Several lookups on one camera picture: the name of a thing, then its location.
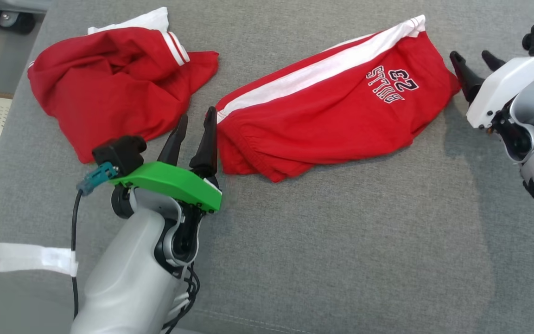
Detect black caster wheel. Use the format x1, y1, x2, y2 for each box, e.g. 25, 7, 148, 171
0, 10, 36, 35

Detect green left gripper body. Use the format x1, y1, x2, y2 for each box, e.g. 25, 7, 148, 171
109, 161, 223, 214

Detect grey fabric sofa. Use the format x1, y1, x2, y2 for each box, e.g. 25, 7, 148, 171
0, 0, 534, 334

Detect red basketball jersey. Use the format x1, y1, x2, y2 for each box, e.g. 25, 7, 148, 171
27, 7, 220, 164

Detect grey wheeled base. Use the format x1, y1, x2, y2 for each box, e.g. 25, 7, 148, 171
0, 0, 52, 13

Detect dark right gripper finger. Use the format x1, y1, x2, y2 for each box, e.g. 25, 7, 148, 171
449, 51, 485, 103
482, 50, 506, 72

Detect red basketball shorts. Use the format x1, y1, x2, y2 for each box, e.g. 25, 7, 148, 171
215, 14, 461, 183

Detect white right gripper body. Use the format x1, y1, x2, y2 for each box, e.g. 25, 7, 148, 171
465, 56, 534, 129

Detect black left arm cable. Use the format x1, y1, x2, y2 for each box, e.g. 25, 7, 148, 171
71, 190, 84, 321

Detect white tape flag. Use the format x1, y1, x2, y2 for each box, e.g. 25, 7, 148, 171
0, 242, 79, 277

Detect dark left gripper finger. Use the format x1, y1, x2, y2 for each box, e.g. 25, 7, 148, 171
189, 106, 219, 179
157, 114, 189, 167

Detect teal left cable connector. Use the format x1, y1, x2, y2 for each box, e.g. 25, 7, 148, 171
76, 162, 118, 196

